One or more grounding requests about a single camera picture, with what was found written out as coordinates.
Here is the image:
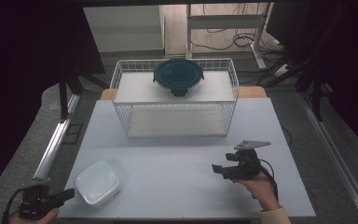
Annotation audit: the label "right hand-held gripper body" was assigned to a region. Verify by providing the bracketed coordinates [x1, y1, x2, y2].
[222, 139, 272, 181]

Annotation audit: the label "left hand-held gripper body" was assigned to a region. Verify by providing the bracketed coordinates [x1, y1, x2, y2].
[18, 182, 60, 219]

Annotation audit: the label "round glass container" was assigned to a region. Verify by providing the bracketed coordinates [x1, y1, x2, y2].
[153, 58, 205, 100]

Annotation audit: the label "white wire rack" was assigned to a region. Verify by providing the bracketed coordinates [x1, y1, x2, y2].
[109, 58, 241, 139]

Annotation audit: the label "person's left hand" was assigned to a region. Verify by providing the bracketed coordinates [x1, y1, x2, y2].
[7, 207, 61, 224]

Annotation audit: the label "person's right hand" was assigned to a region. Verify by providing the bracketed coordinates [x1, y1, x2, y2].
[233, 171, 282, 213]

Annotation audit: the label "white square lidded container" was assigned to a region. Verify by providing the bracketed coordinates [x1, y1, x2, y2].
[74, 160, 121, 209]

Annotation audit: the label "aluminium profile bar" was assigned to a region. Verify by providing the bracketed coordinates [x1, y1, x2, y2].
[32, 92, 80, 183]

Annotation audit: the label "black metal stand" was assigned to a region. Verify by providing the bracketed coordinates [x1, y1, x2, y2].
[256, 54, 324, 123]
[57, 70, 110, 123]

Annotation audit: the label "dark curtain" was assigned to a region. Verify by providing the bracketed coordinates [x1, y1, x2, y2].
[0, 0, 106, 202]
[265, 0, 358, 158]

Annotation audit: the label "white cabinet panel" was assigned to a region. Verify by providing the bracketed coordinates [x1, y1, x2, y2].
[83, 5, 166, 54]

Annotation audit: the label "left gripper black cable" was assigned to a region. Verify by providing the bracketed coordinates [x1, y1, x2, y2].
[1, 188, 26, 224]

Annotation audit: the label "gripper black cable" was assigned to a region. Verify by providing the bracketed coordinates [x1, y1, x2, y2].
[258, 158, 280, 201]
[1, 188, 26, 224]

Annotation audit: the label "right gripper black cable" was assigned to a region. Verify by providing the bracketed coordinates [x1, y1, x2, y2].
[258, 158, 280, 201]

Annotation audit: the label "metal floor rail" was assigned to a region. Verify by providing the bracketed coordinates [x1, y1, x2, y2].
[297, 92, 358, 224]

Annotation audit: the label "black floor cables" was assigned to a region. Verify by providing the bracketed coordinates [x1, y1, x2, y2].
[189, 27, 282, 53]

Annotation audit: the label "white desk frame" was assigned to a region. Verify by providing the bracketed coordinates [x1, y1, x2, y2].
[185, 3, 275, 71]

